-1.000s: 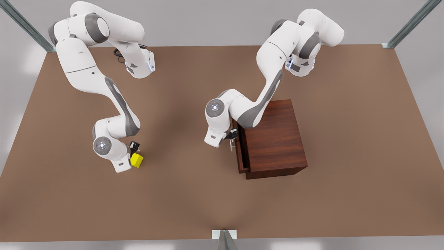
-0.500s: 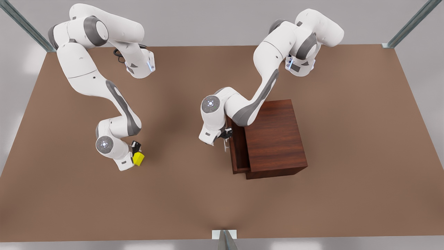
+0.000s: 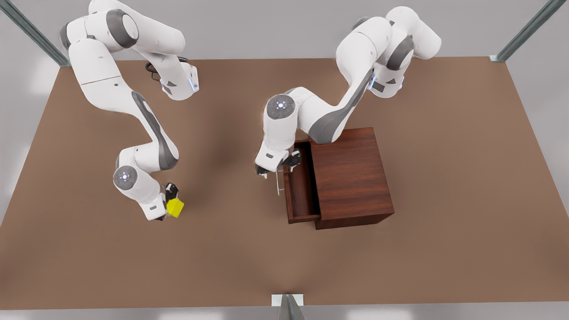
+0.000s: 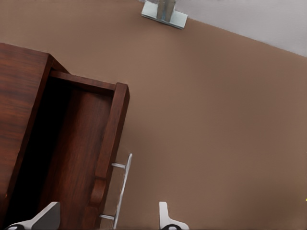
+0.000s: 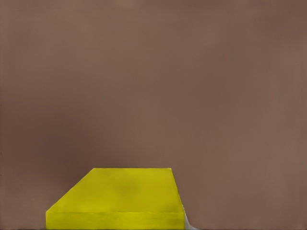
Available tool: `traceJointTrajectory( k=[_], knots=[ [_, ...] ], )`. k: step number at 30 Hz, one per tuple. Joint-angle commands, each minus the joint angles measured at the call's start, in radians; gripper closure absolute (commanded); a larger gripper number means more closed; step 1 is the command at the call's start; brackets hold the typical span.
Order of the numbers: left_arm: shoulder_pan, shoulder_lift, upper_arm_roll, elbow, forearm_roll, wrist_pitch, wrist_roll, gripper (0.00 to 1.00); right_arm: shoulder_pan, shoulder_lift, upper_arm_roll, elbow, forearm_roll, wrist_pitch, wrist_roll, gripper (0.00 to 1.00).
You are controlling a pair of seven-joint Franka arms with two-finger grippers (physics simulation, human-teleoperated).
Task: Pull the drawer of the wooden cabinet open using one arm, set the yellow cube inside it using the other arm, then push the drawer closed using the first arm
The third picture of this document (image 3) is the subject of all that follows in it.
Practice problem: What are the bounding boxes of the yellow block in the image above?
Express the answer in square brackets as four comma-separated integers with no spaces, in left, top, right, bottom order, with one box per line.
[166,198,185,219]

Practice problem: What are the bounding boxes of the wooden drawer with silver handle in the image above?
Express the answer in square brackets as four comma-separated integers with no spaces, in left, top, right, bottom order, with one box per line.
[275,140,322,224]

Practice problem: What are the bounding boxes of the black cable loop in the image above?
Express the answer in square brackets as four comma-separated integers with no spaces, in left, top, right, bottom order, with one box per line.
[145,56,190,82]

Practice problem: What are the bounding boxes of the dark wooden cabinet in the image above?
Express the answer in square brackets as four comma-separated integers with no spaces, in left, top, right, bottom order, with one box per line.
[309,127,395,231]

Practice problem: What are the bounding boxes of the silver frame post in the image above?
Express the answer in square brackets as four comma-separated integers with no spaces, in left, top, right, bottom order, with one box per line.
[272,294,305,320]
[489,0,568,63]
[0,0,71,68]

